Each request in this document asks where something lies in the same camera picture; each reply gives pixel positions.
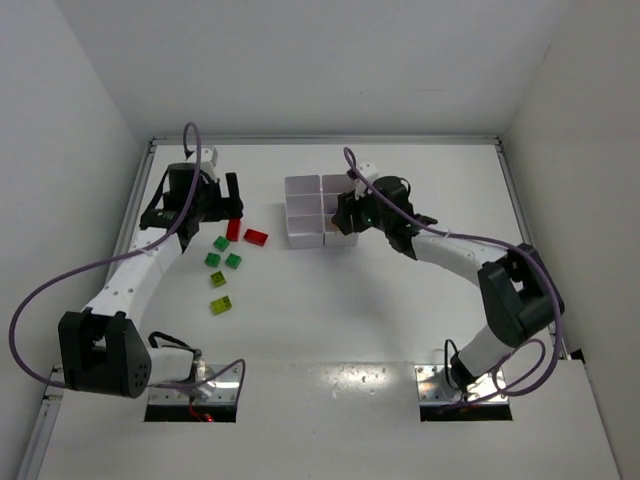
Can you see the green and yellow lego stack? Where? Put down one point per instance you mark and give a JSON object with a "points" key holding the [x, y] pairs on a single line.
{"points": [[221, 305]]}

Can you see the red arch lego brick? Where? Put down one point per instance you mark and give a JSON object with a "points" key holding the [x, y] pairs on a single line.
{"points": [[255, 237]]}

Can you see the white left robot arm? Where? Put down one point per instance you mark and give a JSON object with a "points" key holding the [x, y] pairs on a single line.
{"points": [[101, 348]]}

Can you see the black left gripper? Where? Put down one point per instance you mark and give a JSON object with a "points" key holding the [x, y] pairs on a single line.
{"points": [[226, 201]]}

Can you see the yellow-green lego brick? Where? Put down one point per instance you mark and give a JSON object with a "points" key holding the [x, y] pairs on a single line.
{"points": [[217, 279]]}

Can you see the white divided storage box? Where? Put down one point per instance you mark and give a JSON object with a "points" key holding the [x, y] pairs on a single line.
{"points": [[310, 203]]}

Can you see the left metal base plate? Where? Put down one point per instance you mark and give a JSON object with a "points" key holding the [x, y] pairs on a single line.
{"points": [[214, 386]]}

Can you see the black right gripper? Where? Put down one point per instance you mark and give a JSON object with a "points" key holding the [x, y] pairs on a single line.
{"points": [[347, 214]]}

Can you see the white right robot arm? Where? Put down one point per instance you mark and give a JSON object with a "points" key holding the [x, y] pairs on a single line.
{"points": [[519, 299]]}

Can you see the small green lego brick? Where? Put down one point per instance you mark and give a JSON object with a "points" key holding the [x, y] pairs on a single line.
{"points": [[221, 243]]}

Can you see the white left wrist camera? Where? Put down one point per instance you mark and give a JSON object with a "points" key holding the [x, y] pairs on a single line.
{"points": [[209, 158]]}

